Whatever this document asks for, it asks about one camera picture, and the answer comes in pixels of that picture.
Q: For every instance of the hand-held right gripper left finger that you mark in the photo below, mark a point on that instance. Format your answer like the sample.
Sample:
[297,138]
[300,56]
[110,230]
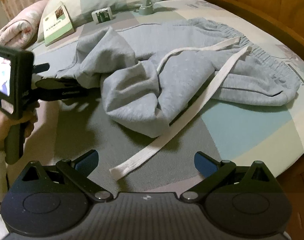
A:
[87,162]

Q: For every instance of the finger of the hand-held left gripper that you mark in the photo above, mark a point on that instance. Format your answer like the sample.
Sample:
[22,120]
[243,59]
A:
[41,68]
[62,90]

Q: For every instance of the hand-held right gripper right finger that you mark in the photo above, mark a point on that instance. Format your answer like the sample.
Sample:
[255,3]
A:
[204,163]

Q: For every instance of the pink floral folded quilt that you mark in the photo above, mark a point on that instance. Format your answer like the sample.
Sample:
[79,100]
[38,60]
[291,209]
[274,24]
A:
[14,32]

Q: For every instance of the green and white book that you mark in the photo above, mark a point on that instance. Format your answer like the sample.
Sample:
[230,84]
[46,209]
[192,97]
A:
[57,25]

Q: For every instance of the small printed tissue pack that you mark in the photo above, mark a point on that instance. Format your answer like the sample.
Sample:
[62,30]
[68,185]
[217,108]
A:
[102,15]

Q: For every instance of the wooden headboard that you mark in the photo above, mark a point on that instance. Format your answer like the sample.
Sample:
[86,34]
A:
[266,10]

